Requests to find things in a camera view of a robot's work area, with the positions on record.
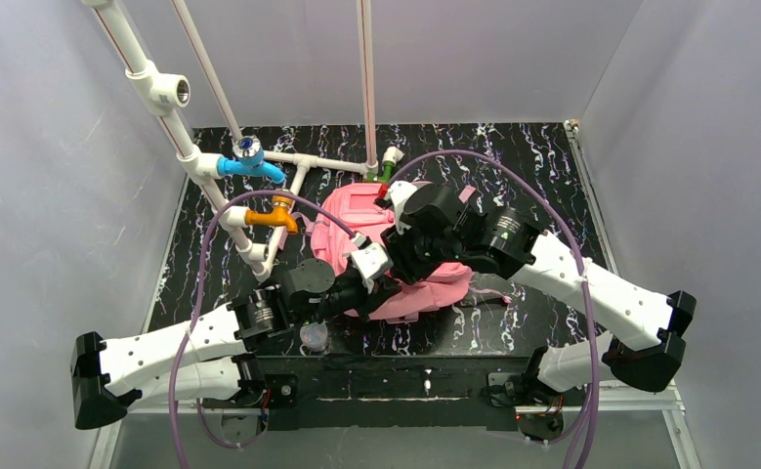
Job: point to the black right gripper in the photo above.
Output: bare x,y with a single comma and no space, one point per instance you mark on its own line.
403,244

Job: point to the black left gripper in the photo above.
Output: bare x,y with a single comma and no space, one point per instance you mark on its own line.
367,292

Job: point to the pink student backpack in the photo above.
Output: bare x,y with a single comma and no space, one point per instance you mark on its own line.
351,209

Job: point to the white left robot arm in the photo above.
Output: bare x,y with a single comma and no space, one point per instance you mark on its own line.
213,357

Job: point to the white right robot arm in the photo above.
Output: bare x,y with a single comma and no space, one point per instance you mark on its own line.
643,345

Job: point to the clear plastic cup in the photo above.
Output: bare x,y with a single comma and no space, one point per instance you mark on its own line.
315,337

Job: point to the orange plastic tap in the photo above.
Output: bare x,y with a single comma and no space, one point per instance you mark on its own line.
279,217

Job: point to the blue plastic tap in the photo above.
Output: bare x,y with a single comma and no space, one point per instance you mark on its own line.
249,160

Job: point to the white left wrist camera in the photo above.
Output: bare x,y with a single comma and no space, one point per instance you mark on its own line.
370,259

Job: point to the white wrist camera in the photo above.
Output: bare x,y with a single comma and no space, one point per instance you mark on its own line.
394,196
370,259

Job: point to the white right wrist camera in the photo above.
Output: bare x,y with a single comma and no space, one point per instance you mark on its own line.
394,196

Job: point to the black front mounting rail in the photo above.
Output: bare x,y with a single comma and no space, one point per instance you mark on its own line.
381,392

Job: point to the white PVC pipe frame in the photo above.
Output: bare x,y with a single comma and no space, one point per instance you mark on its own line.
212,72

